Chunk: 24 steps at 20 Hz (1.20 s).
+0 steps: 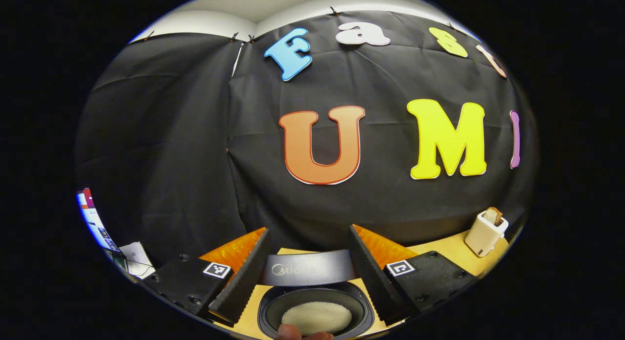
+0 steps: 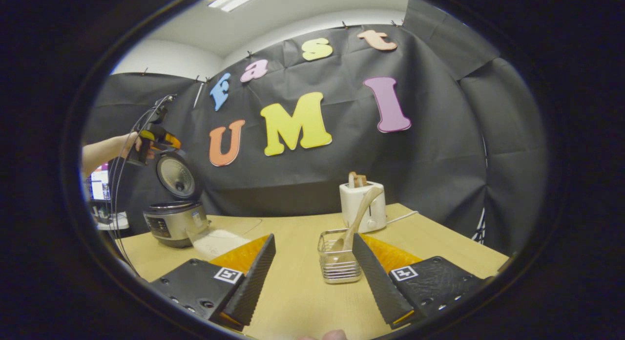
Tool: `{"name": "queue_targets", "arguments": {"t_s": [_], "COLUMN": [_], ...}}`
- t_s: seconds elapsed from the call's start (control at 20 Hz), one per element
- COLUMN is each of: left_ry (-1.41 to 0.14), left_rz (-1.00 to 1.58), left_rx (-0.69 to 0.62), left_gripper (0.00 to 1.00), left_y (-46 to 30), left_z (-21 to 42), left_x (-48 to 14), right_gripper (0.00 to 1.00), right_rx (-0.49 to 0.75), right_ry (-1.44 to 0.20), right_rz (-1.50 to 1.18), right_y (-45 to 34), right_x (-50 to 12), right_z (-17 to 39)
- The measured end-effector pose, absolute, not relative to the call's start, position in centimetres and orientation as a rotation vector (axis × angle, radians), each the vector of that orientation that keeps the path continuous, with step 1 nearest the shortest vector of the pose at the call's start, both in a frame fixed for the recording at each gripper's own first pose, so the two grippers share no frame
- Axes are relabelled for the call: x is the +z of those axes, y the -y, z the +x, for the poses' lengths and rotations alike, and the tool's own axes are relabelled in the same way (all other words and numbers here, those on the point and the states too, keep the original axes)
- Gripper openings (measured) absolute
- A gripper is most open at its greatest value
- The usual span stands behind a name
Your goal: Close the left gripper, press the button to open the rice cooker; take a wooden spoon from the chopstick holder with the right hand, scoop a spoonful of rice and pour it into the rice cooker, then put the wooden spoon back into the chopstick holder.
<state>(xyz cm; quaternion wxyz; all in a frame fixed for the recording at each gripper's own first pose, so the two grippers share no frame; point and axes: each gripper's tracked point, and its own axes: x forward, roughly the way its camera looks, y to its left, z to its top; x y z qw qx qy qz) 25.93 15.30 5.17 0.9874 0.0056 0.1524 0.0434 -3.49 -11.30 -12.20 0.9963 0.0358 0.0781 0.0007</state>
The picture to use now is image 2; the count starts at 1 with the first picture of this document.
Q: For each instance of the wooden spoon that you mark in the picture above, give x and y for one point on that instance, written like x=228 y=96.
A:
x=359 y=218

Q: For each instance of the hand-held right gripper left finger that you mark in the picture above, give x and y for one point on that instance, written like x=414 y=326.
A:
x=251 y=286

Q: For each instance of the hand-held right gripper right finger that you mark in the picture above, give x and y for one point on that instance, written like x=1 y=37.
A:
x=378 y=286

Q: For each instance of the white side desk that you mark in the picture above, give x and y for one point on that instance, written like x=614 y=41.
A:
x=114 y=223

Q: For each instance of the grey silver rice cooker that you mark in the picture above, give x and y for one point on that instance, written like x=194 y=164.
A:
x=171 y=223

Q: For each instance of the white toaster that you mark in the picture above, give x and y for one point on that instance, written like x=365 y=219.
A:
x=373 y=215

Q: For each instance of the black backdrop cloth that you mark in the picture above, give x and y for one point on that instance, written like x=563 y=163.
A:
x=439 y=135

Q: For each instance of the computer monitor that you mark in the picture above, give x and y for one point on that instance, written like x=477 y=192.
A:
x=100 y=183

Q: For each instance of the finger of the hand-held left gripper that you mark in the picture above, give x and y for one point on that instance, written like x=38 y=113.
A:
x=163 y=139

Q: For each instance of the brown bread slice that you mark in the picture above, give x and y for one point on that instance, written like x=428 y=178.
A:
x=351 y=179
x=362 y=180

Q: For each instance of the clear plastic container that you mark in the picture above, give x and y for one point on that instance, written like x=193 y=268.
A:
x=244 y=225

